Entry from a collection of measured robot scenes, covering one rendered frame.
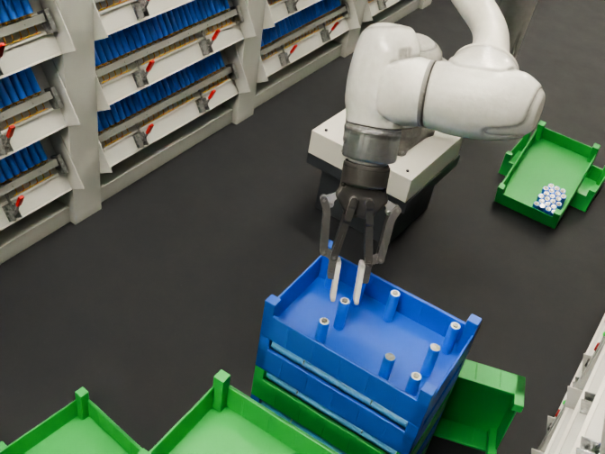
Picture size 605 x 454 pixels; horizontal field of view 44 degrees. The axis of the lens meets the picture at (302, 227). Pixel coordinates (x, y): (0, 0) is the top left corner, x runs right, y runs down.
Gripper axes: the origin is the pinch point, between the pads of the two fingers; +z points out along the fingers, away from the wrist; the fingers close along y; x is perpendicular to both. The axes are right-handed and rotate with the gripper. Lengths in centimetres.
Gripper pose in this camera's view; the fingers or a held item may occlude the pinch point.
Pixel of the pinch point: (347, 281)
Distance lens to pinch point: 123.5
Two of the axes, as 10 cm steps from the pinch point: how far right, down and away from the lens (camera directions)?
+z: -1.4, 9.6, 2.5
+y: -9.9, -1.4, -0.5
